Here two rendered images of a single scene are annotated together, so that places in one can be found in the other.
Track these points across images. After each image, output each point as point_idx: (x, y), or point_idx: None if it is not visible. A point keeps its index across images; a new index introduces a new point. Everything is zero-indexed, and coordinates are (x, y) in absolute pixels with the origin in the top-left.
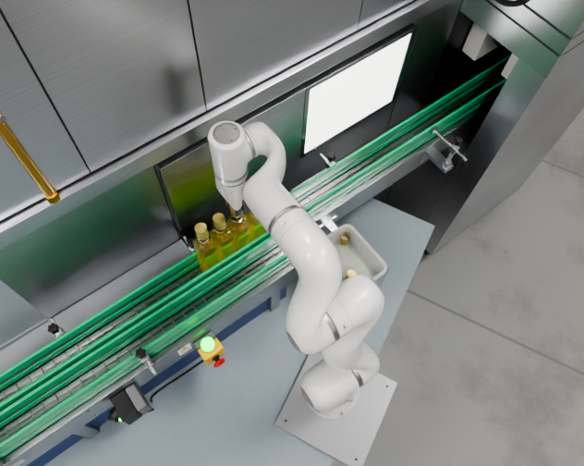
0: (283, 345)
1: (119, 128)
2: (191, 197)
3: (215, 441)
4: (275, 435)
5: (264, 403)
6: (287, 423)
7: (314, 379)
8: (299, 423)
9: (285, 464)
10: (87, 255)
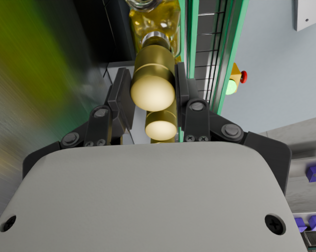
0: None
1: None
2: (71, 121)
3: (256, 75)
4: (300, 33)
5: (274, 27)
6: (310, 19)
7: None
8: None
9: None
10: None
